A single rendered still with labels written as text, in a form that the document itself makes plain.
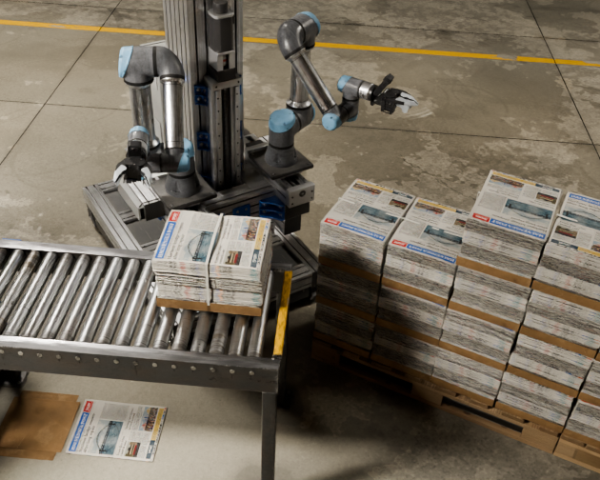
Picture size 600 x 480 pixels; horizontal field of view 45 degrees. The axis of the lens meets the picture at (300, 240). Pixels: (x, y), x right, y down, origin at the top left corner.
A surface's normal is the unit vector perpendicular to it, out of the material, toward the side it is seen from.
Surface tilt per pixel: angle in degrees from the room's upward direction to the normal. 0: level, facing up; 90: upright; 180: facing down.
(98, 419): 1
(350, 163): 0
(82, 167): 0
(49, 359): 90
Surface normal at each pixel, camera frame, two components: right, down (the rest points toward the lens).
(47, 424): 0.04, -0.78
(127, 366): -0.07, 0.62
